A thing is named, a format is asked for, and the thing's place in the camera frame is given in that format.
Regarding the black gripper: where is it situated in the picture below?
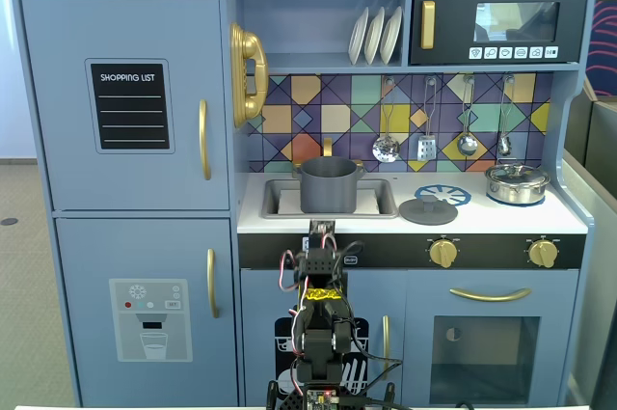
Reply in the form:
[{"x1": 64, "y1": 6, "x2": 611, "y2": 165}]
[{"x1": 308, "y1": 219, "x2": 337, "y2": 252}]

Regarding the gray pot lid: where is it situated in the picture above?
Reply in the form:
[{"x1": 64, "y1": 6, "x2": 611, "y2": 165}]
[{"x1": 398, "y1": 195, "x2": 460, "y2": 227}]

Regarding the steel pot lid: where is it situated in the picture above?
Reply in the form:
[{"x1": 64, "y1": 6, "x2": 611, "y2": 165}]
[{"x1": 486, "y1": 162, "x2": 549, "y2": 184}]

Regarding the gray pot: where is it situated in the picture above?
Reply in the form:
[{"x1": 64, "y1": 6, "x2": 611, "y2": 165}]
[{"x1": 292, "y1": 155, "x2": 367, "y2": 214}]

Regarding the grey sink basin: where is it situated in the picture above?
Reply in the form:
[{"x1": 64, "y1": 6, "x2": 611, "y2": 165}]
[{"x1": 261, "y1": 178, "x2": 400, "y2": 220}]

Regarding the gold faucet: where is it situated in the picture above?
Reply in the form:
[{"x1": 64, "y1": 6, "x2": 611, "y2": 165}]
[{"x1": 290, "y1": 137, "x2": 367, "y2": 178}]

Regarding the blue dishwasher door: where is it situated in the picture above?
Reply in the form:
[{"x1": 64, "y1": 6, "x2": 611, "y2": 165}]
[{"x1": 240, "y1": 268, "x2": 409, "y2": 406}]

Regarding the steel slotted spoon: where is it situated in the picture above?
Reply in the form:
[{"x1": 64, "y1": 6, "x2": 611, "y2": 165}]
[{"x1": 371, "y1": 75, "x2": 401, "y2": 164}]

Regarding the gold stove knob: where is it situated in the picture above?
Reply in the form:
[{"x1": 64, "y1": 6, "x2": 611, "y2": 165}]
[
  {"x1": 526, "y1": 235, "x2": 561, "y2": 269},
  {"x1": 428, "y1": 235, "x2": 460, "y2": 269}
]

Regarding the colourful tile backsplash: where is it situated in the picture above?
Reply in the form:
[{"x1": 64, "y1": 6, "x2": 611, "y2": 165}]
[{"x1": 248, "y1": 72, "x2": 554, "y2": 174}]

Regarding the steel slotted spatula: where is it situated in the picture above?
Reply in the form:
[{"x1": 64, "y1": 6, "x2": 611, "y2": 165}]
[{"x1": 416, "y1": 75, "x2": 439, "y2": 162}]

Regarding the steel ladle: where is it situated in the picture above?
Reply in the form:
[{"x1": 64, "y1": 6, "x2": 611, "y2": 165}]
[{"x1": 456, "y1": 74, "x2": 479, "y2": 157}]

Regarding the blue toy kitchen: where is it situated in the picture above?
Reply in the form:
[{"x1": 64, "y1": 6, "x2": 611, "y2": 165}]
[{"x1": 9, "y1": 0, "x2": 599, "y2": 409}]

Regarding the gold toy telephone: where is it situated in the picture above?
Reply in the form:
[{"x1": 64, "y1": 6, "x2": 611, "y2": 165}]
[{"x1": 229, "y1": 22, "x2": 270, "y2": 129}]

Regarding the steel pot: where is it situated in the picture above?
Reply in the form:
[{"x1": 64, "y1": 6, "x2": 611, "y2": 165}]
[{"x1": 484, "y1": 171, "x2": 551, "y2": 205}]

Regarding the white plate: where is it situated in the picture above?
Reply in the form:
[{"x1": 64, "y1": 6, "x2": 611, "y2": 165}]
[
  {"x1": 348, "y1": 6, "x2": 371, "y2": 67},
  {"x1": 379, "y1": 5, "x2": 404, "y2": 66},
  {"x1": 363, "y1": 6, "x2": 387, "y2": 66}
]

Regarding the small steel spoon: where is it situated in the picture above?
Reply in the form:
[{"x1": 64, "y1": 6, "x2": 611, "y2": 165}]
[{"x1": 497, "y1": 74, "x2": 515, "y2": 157}]

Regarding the blue oven door with window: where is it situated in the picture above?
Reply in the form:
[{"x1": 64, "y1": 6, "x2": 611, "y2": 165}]
[{"x1": 406, "y1": 269, "x2": 580, "y2": 406}]

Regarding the black shopping list board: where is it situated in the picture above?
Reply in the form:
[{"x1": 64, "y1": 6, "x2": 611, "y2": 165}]
[{"x1": 85, "y1": 58, "x2": 175, "y2": 154}]

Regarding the blue fridge door with dispenser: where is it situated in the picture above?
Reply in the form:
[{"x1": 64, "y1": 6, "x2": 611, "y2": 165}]
[{"x1": 55, "y1": 217, "x2": 240, "y2": 407}]

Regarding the black toy microwave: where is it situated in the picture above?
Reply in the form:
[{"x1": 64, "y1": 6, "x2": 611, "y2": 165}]
[{"x1": 409, "y1": 0, "x2": 590, "y2": 67}]

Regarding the blue fridge door with board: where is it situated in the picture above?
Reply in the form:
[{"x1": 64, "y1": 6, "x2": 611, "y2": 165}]
[{"x1": 21, "y1": 0, "x2": 231, "y2": 212}]

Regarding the short gold fridge handle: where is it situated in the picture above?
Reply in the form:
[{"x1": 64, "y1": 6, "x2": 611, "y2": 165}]
[{"x1": 206, "y1": 248, "x2": 222, "y2": 319}]

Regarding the gold dishwasher handle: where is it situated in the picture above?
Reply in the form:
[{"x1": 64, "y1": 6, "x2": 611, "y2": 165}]
[{"x1": 381, "y1": 315, "x2": 391, "y2": 380}]

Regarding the long gold fridge handle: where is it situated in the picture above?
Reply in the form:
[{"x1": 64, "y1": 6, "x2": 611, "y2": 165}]
[{"x1": 198, "y1": 98, "x2": 213, "y2": 181}]

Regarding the gold oven handle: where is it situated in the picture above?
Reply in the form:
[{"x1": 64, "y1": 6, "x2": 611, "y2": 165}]
[{"x1": 449, "y1": 287, "x2": 533, "y2": 304}]

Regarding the gold microwave handle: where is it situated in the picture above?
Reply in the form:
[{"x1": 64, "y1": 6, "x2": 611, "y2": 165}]
[{"x1": 420, "y1": 0, "x2": 437, "y2": 51}]

